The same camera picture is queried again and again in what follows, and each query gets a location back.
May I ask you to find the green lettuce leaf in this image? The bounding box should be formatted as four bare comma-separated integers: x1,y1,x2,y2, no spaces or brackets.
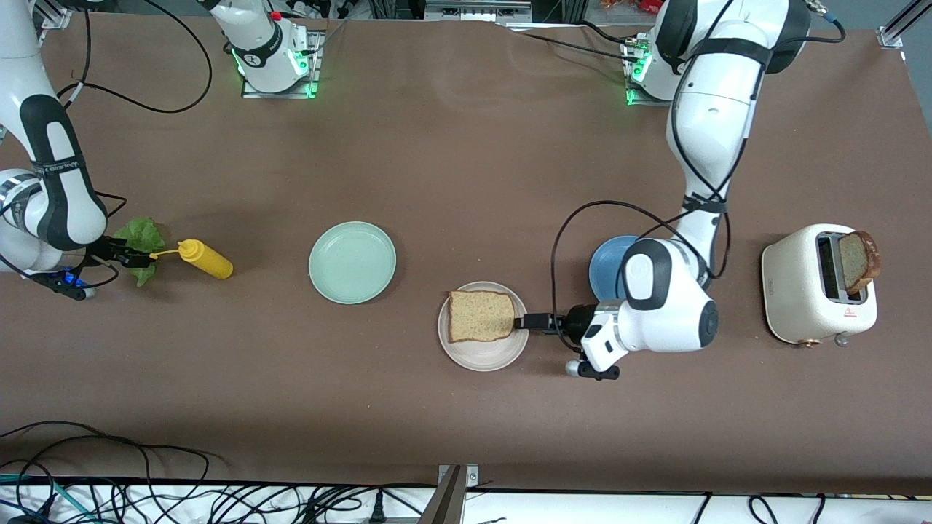
109,217,167,287

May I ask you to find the light crust bread slice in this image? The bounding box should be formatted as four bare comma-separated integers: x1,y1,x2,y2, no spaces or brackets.
447,290,516,344

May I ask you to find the yellow mustard squeeze bottle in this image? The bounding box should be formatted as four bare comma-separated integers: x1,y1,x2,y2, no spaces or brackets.
149,239,234,280

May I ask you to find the dark crust bread slice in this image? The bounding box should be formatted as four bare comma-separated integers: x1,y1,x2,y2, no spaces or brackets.
837,231,882,295

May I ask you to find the metal base plate right arm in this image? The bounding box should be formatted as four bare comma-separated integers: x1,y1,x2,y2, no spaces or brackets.
240,29,325,100

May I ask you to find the metal base plate left arm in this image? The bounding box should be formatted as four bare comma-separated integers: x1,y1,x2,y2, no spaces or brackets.
623,36,674,107

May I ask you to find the blue plate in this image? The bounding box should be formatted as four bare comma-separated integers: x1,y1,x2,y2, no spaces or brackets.
588,235,641,303

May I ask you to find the beige plate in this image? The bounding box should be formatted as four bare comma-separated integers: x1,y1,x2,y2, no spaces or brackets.
438,281,530,373

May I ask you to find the pale green plate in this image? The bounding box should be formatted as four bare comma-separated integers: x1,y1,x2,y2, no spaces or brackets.
308,221,398,305

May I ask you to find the cream white toaster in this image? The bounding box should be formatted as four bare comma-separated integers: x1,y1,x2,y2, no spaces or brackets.
761,223,879,349

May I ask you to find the grey device box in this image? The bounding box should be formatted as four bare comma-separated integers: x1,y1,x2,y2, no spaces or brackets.
424,0,532,23

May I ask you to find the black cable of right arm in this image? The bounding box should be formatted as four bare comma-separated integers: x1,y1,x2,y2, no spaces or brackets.
58,0,213,115

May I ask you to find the black looping cable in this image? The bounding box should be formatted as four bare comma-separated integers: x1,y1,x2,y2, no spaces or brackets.
0,421,230,524

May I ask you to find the aluminium post with bracket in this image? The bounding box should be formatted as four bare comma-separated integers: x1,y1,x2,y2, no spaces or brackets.
419,464,479,524

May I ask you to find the teal cable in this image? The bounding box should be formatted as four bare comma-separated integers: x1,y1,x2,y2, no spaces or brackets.
0,473,99,524

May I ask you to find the aluminium frame profile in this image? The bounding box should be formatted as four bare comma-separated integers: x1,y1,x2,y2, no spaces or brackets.
877,0,932,50
33,0,74,30

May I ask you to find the black cable at arm base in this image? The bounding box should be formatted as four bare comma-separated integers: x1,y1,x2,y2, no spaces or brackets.
502,20,645,65

